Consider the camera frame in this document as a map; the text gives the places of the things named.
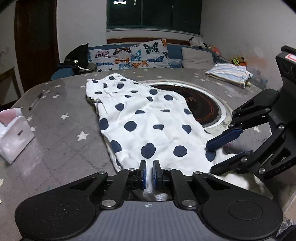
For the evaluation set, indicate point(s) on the black pen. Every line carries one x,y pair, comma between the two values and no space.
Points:
36,100

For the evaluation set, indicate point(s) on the white paper box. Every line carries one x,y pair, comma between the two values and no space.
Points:
16,141

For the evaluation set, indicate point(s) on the grey cushion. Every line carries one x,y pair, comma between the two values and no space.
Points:
196,58

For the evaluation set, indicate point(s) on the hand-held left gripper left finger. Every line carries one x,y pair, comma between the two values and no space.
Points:
143,174

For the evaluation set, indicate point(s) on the butterfly print pillow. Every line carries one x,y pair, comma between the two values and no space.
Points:
129,55

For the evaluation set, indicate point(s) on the blue sofa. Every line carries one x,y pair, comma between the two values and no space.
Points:
175,55

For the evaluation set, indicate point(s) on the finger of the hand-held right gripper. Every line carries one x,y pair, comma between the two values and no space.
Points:
233,162
223,139

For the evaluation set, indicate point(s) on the green-framed window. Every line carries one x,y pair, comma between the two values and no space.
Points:
152,14

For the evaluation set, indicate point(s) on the grey star-print table cover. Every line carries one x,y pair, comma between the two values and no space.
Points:
57,139

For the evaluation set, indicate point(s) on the brown wooden door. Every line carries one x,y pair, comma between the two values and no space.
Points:
34,46

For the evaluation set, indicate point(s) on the white polka dot pants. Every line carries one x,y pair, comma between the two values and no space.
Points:
148,120

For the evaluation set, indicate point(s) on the black bag on sofa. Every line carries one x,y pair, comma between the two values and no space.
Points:
75,56

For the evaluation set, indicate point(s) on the wooden desk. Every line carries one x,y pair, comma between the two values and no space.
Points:
8,78

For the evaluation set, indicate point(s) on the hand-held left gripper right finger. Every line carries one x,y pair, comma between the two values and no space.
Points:
155,174

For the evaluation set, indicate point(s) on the orange plush toy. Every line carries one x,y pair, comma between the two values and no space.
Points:
215,49

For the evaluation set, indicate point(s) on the white and black plush toy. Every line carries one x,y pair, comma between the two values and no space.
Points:
196,42

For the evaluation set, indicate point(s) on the round built-in table heater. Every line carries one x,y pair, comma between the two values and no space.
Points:
203,109

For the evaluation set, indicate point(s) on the folded striped garment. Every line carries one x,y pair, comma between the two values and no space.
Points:
231,73

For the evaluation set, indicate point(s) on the olive green cloth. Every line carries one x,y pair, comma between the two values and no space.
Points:
92,66

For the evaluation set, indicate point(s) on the yellow-green toy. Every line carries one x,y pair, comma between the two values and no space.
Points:
238,60

